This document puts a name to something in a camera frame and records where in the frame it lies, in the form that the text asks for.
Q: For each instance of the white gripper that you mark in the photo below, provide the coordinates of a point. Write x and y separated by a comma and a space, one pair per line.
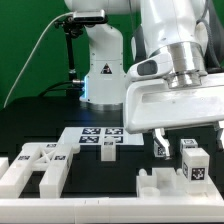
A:
151, 104

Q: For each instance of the white chair seat plate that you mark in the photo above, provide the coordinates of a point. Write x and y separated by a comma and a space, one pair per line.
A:
165, 182

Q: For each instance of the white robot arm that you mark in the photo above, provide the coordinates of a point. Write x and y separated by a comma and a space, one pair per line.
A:
177, 81

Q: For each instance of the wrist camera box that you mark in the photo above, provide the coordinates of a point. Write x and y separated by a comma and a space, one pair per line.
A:
151, 68

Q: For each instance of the white U-shaped obstacle frame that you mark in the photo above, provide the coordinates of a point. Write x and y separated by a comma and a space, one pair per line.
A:
204, 208

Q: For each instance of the white marker base plate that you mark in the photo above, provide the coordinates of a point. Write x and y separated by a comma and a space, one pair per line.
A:
95, 136

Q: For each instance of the white chair back frame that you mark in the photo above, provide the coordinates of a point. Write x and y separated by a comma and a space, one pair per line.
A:
53, 159

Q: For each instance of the grey camera on stand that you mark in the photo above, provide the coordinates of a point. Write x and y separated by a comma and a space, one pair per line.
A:
89, 16

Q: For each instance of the black camera stand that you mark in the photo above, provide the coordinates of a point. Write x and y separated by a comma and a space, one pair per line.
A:
73, 28

